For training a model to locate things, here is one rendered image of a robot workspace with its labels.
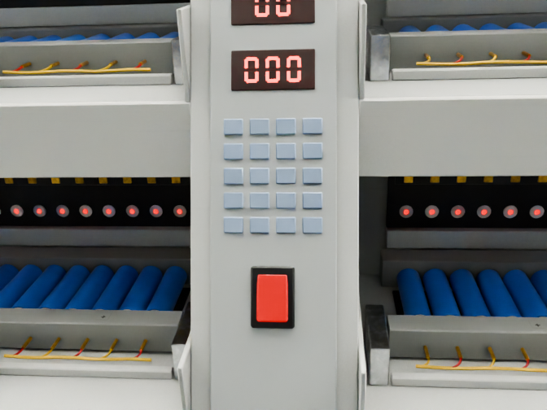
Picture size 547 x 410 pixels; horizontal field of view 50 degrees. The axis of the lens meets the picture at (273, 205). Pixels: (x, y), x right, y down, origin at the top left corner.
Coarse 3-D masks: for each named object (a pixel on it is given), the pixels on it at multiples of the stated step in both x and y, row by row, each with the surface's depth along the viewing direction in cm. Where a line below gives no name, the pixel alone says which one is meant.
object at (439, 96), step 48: (432, 0) 48; (480, 0) 47; (528, 0) 47; (384, 48) 36; (432, 48) 38; (480, 48) 38; (528, 48) 38; (384, 96) 33; (432, 96) 32; (480, 96) 32; (528, 96) 31; (384, 144) 33; (432, 144) 33; (480, 144) 33; (528, 144) 32
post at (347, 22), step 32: (192, 0) 33; (352, 0) 32; (192, 32) 33; (352, 32) 32; (192, 64) 33; (352, 64) 32; (192, 96) 33; (352, 96) 32; (192, 128) 33; (352, 128) 32; (192, 160) 33; (352, 160) 32; (192, 192) 33; (352, 192) 32; (192, 224) 33; (352, 224) 32; (192, 256) 33; (352, 256) 32; (192, 288) 33; (352, 288) 32; (192, 320) 33; (352, 320) 32; (192, 352) 33; (352, 352) 32; (192, 384) 33; (352, 384) 32
